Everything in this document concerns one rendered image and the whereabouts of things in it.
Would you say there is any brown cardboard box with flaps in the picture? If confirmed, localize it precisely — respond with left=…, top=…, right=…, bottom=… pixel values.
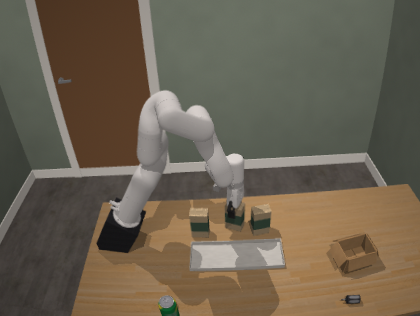
left=330, top=233, right=379, bottom=272

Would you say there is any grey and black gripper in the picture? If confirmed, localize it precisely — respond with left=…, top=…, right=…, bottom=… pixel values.
left=226, top=186, right=244, bottom=219

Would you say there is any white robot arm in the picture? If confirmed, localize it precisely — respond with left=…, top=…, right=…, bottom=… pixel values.
left=109, top=90, right=244, bottom=228

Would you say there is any tan rectangular block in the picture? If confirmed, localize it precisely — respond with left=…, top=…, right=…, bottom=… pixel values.
left=225, top=202, right=245, bottom=232
left=189, top=208, right=209, bottom=238
left=250, top=204, right=271, bottom=236

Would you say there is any green drink can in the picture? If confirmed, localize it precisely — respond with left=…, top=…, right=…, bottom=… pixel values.
left=158, top=295, right=179, bottom=316

